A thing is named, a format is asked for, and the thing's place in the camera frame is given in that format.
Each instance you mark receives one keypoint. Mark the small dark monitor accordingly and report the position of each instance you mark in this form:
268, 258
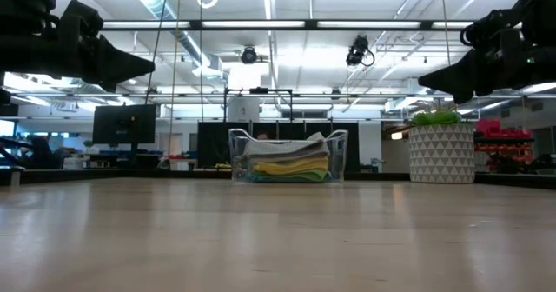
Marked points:
213, 144

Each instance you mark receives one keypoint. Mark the black ceiling-hung camera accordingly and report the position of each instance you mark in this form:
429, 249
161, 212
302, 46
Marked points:
359, 48

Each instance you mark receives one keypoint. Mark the large black monitor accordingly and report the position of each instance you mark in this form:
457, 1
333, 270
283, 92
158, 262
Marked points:
123, 124

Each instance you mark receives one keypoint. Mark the succulent in white patterned pot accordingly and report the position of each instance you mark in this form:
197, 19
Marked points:
441, 153

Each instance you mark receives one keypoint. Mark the black overhead light beam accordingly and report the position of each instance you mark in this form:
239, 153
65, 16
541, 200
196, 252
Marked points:
311, 24

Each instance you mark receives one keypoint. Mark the green microfiber towel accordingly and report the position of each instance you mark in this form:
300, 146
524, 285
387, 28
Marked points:
304, 177

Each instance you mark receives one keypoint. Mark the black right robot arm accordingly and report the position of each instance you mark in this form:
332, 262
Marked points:
543, 18

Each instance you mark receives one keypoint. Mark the black background gantry frame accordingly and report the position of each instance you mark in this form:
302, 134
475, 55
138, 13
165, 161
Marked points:
260, 90

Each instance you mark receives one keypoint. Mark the person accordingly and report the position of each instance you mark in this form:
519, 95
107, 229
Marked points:
41, 153
262, 136

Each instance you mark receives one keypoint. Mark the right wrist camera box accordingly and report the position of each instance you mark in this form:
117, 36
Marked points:
499, 29

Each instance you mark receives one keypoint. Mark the round black ceiling camera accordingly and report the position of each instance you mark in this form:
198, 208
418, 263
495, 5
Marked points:
249, 55

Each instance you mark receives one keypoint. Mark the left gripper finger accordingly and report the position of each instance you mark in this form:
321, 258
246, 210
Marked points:
117, 68

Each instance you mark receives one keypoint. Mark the grey microfiber towel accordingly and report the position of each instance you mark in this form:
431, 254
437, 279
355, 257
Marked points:
282, 150

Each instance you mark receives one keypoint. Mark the shelf with red bins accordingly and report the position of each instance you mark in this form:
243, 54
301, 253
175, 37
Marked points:
499, 131

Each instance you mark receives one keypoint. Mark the clear plastic bin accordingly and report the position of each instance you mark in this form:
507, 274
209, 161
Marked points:
234, 153

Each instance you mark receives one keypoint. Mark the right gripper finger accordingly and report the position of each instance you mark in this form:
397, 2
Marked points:
456, 77

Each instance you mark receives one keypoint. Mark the yellow microfiber towel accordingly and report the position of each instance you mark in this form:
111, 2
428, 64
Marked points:
286, 168

